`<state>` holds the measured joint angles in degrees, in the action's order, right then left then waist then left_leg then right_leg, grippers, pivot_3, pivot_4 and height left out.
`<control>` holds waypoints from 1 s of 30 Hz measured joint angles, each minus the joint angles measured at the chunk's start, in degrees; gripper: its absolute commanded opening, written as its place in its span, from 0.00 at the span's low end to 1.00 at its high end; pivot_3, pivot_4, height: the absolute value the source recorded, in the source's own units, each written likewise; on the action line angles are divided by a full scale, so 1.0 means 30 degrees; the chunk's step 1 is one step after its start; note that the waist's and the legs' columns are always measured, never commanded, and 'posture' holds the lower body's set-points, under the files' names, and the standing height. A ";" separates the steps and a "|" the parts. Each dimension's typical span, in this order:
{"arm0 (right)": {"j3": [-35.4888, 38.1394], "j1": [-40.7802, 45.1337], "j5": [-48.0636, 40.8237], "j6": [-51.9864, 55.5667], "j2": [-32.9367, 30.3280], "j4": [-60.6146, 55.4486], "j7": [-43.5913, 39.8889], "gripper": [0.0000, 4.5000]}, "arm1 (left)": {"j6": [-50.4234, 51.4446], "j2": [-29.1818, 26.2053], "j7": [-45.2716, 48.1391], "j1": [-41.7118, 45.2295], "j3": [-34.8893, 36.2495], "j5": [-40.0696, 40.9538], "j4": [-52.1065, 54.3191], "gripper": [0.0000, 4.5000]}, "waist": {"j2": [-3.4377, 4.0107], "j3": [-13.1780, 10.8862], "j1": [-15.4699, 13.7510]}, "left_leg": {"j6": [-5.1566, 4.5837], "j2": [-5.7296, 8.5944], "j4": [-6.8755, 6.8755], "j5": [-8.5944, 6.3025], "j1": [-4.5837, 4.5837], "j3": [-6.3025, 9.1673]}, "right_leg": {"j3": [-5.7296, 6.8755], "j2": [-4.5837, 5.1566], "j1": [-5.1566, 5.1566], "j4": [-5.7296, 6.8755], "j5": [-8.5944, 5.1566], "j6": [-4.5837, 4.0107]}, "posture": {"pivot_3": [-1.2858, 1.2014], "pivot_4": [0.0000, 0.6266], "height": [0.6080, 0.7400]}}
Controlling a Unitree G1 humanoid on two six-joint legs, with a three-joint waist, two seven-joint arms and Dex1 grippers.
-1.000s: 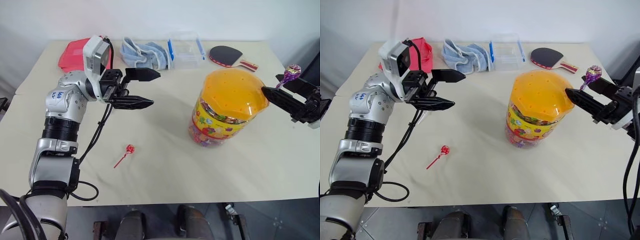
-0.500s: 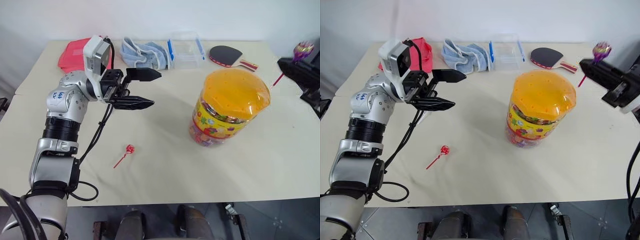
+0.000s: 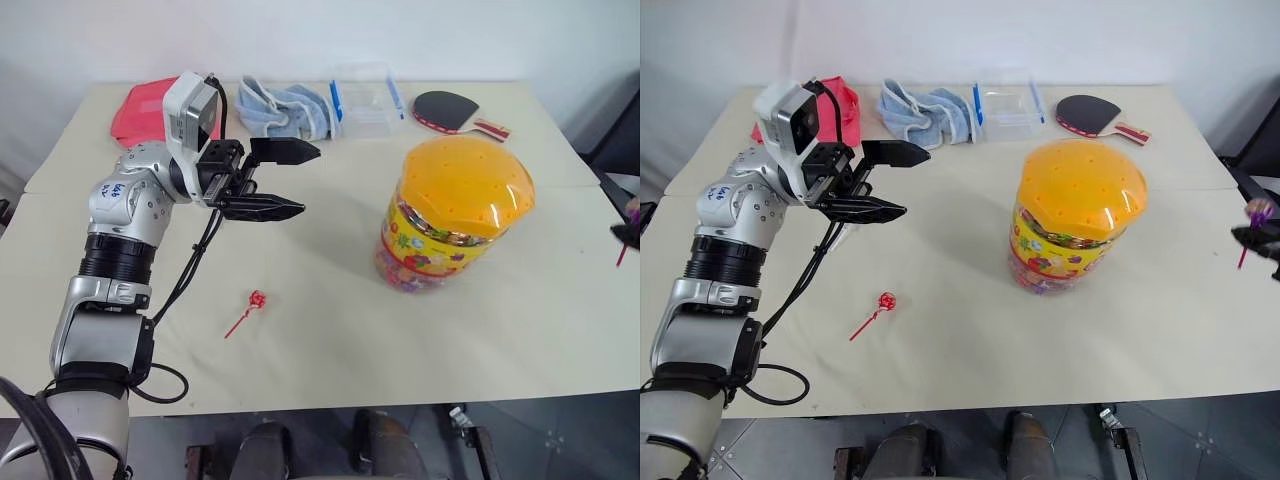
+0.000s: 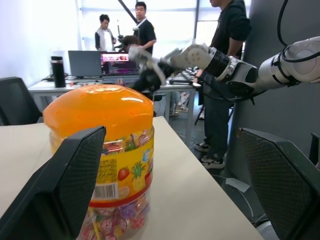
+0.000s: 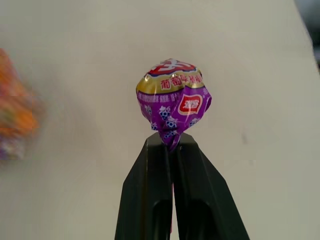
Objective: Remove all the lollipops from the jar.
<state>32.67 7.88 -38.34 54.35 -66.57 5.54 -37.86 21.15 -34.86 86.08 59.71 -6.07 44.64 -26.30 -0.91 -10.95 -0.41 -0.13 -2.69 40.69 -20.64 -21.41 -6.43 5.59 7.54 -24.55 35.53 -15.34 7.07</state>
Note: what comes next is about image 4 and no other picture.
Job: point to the laptop with lit screen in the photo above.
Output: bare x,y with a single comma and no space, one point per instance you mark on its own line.
117,66

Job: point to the man in black hoodie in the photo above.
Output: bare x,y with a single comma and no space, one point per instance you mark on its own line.
232,27

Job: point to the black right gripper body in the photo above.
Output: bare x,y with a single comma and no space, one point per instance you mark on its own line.
166,70

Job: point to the black thermos bottle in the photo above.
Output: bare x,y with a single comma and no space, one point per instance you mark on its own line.
58,72

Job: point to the man in black t-shirt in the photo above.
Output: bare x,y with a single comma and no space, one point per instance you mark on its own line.
146,32

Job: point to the grey closed-back laptop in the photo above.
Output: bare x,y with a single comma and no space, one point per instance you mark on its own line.
85,63

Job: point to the clear plastic lollipop jar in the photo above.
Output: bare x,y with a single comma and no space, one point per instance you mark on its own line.
130,175

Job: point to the purple wrapped lollipop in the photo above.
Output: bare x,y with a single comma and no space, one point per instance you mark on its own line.
127,212

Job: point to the black chair back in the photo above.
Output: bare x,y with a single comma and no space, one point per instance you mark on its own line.
315,147

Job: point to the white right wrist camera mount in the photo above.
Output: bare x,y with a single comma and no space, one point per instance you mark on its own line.
193,56

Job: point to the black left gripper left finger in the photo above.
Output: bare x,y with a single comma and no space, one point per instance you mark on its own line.
52,190

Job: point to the man in white vest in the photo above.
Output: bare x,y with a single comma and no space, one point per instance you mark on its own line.
104,37

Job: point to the black mesh office chair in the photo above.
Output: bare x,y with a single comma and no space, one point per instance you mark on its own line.
17,102

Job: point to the white office desk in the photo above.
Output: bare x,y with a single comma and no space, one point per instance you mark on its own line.
47,88

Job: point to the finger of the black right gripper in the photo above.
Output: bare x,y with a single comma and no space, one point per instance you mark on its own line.
151,75
147,86

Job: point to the seated person with brown hair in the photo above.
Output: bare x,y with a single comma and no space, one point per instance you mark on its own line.
130,41

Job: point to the orange plastic jar lid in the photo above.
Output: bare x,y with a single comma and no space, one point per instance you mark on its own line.
100,110

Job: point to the red white wrapped lollipop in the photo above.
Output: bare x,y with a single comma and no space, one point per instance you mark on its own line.
109,225

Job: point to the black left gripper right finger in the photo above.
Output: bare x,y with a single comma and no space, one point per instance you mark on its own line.
282,180

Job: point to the black keyboard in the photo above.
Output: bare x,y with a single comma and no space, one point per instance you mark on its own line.
183,79

